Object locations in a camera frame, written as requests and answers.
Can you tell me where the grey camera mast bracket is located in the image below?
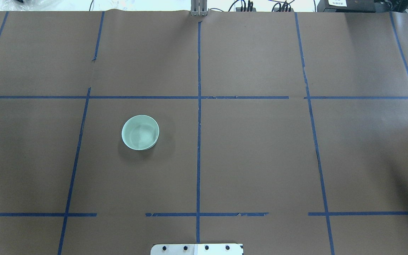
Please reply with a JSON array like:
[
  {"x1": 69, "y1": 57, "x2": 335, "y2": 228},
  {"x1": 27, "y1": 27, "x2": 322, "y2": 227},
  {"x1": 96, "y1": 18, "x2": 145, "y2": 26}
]
[{"x1": 191, "y1": 0, "x2": 208, "y2": 17}]

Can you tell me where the black device with label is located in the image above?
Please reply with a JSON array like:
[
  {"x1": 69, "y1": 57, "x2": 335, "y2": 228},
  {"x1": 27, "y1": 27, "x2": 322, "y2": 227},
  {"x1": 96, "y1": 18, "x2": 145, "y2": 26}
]
[{"x1": 316, "y1": 0, "x2": 392, "y2": 13}]

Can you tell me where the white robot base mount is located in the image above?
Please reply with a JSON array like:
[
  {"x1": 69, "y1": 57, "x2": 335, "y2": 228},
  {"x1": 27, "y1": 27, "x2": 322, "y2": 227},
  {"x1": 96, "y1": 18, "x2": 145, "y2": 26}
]
[{"x1": 150, "y1": 243, "x2": 244, "y2": 255}]

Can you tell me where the mint green bowl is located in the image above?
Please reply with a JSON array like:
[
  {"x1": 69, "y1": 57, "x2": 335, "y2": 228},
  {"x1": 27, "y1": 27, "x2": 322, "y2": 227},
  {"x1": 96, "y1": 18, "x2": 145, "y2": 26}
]
[{"x1": 121, "y1": 115, "x2": 160, "y2": 151}]

